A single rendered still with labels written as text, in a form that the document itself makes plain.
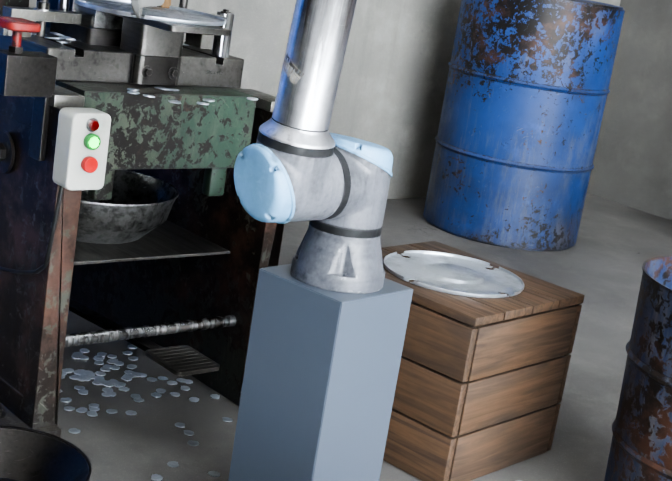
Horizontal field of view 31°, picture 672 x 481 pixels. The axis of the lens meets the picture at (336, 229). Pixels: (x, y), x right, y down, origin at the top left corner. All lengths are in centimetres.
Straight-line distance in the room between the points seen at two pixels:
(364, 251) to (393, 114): 283
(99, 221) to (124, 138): 22
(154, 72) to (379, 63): 232
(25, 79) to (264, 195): 55
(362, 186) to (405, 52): 284
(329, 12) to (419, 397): 89
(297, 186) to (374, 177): 16
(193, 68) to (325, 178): 71
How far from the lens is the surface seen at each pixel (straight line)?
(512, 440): 250
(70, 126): 210
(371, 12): 453
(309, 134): 177
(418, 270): 247
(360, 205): 187
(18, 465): 220
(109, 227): 243
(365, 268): 190
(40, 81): 215
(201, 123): 237
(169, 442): 238
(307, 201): 179
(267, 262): 249
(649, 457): 228
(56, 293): 223
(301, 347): 191
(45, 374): 228
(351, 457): 201
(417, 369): 233
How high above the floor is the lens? 99
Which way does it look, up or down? 14 degrees down
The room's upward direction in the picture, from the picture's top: 9 degrees clockwise
